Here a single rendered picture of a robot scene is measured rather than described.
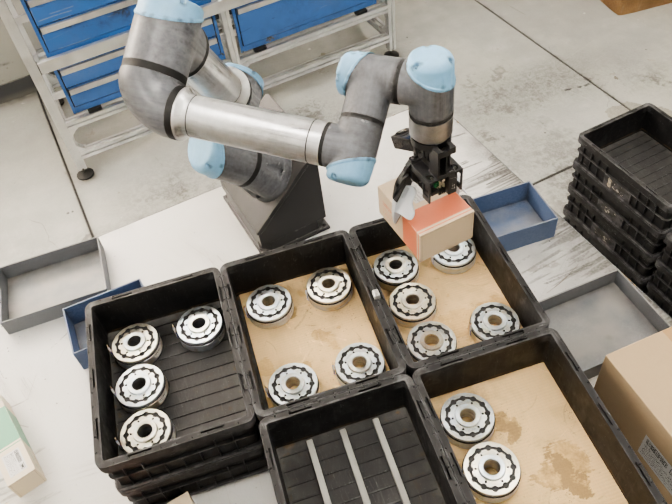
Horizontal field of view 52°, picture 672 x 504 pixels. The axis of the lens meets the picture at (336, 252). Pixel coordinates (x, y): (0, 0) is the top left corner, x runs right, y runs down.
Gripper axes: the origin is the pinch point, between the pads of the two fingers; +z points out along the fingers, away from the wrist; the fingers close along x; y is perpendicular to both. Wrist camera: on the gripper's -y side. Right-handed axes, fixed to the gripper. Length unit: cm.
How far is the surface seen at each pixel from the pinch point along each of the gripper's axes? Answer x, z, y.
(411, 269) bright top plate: -0.7, 23.9, -4.5
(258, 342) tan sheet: -38.4, 26.8, -6.5
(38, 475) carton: -91, 36, -7
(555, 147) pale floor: 125, 111, -91
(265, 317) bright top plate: -34.8, 23.6, -9.5
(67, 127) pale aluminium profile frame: -62, 83, -193
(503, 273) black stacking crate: 14.4, 21.1, 8.9
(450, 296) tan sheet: 3.8, 26.9, 4.6
